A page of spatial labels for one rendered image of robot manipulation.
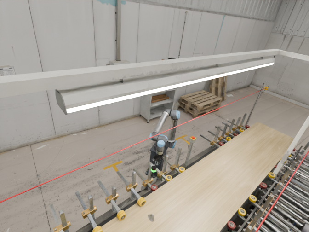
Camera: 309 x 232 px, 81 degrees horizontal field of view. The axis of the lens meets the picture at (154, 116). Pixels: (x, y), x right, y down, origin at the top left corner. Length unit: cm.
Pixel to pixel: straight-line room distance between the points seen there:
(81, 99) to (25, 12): 305
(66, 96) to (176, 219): 170
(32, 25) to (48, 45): 35
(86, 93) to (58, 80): 12
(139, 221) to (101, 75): 158
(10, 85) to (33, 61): 314
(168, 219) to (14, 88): 179
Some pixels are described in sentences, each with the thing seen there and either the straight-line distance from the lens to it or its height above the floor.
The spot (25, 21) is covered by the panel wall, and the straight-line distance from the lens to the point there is 380.
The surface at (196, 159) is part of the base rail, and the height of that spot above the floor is 70.
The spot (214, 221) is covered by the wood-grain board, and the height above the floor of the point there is 90.
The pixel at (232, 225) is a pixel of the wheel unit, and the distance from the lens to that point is 232.
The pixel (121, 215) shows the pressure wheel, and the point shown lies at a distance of 202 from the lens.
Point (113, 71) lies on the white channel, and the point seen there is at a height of 245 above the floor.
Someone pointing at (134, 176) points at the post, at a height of 113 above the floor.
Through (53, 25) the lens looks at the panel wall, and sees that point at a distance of 386.
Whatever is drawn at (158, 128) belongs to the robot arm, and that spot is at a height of 135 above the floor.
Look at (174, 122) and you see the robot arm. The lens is 279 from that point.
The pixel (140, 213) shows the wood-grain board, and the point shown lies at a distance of 212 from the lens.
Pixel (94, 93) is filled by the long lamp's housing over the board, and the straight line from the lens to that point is 86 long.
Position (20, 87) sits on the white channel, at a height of 244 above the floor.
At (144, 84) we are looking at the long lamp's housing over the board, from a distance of 99.
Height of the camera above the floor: 272
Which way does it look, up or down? 30 degrees down
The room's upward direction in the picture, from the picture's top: 7 degrees clockwise
